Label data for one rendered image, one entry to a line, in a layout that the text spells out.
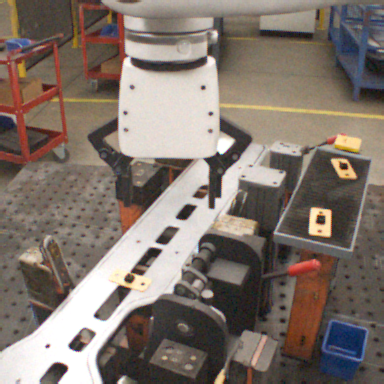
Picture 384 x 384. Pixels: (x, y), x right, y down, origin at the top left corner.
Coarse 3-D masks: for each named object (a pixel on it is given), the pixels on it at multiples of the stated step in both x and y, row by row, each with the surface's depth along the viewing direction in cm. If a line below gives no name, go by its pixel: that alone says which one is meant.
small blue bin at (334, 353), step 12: (336, 324) 114; (348, 324) 113; (336, 336) 116; (348, 336) 114; (360, 336) 113; (324, 348) 109; (336, 348) 117; (348, 348) 116; (360, 348) 112; (324, 360) 108; (336, 360) 106; (348, 360) 105; (360, 360) 103; (324, 372) 110; (336, 372) 109; (348, 372) 107
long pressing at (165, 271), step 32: (256, 160) 139; (192, 192) 125; (224, 192) 125; (160, 224) 113; (192, 224) 113; (128, 256) 103; (160, 256) 103; (96, 288) 94; (160, 288) 94; (64, 320) 86; (96, 320) 87; (32, 352) 80; (64, 352) 80; (96, 352) 80
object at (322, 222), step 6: (312, 210) 88; (318, 210) 88; (324, 210) 88; (312, 216) 87; (318, 216) 85; (324, 216) 85; (330, 216) 87; (312, 222) 85; (318, 222) 85; (324, 222) 84; (330, 222) 85; (312, 228) 84; (318, 228) 84; (324, 228) 83; (312, 234) 82; (318, 234) 82; (324, 234) 82
